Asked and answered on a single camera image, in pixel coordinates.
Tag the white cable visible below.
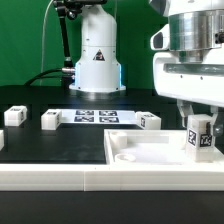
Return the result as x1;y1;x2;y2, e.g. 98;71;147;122
39;0;55;86

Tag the white block left edge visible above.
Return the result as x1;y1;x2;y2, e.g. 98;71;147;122
0;130;4;151

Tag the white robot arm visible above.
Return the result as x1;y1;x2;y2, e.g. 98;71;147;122
71;0;224;136

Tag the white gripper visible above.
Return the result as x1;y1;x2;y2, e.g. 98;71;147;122
150;24;224;137

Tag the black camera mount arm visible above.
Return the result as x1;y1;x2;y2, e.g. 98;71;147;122
53;0;108;68

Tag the white square tabletop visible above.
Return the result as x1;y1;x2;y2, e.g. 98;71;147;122
104;129;224;166

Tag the tag marker sheet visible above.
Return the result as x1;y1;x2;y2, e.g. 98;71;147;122
62;109;136;124

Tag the black cable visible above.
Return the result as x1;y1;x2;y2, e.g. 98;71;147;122
23;67;76;88

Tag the white obstacle fence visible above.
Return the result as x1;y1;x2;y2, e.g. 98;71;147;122
0;164;224;191

